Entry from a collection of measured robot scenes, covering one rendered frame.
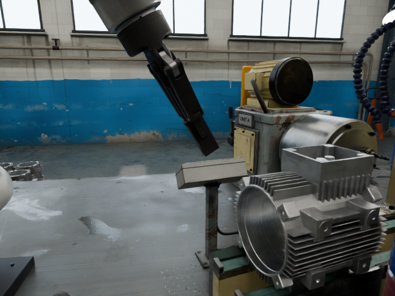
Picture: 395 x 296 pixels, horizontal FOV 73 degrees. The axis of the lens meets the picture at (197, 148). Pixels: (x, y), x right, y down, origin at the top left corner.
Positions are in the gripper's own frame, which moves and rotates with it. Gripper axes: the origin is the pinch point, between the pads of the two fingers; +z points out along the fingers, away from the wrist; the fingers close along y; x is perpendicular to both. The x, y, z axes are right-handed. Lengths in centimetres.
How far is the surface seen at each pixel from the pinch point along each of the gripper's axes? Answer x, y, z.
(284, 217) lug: -2.2, -12.8, 13.5
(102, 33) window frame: -40, 557, -90
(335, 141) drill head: -37, 15, 30
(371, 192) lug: -18.5, -12.3, 21.4
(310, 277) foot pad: -0.6, -15.5, 23.5
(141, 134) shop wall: 6, 546, 121
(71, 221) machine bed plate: 45, 50, 19
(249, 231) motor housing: 1.2, 0.0, 23.3
